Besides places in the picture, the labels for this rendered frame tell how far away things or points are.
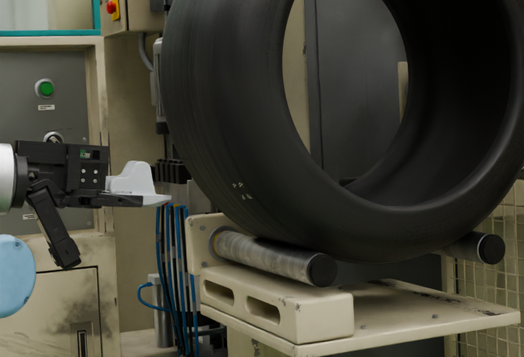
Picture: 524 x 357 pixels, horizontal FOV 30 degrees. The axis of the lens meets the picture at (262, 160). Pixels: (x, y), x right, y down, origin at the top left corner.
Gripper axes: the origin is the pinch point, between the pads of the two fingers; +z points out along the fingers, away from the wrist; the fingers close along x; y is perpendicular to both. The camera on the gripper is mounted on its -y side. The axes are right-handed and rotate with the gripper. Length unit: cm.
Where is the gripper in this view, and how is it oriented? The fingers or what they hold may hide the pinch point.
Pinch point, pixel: (161, 203)
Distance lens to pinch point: 132.7
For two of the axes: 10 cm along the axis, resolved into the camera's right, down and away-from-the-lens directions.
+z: 9.1, 0.6, 4.2
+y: 0.7, -10.0, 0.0
